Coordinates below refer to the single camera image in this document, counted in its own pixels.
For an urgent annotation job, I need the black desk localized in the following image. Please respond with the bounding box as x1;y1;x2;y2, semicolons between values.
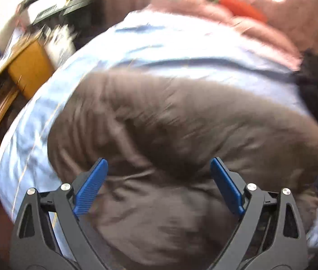
32;0;106;43

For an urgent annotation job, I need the orange carrot plush pillow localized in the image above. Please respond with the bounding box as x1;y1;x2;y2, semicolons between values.
218;0;269;23

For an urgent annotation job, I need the white printer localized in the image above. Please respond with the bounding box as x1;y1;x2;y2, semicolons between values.
27;0;66;20

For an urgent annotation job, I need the yellow wooden shelf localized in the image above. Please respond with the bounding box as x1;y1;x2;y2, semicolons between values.
0;31;55;186

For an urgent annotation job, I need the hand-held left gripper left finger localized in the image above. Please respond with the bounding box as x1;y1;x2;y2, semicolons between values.
10;157;109;270

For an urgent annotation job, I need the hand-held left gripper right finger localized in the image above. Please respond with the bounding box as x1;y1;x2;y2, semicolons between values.
210;157;308;270

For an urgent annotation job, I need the brown puffer jacket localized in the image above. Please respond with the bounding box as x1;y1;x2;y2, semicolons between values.
47;72;318;270

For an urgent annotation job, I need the blue striped bed sheet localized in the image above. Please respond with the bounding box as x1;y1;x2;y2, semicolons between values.
0;10;318;248

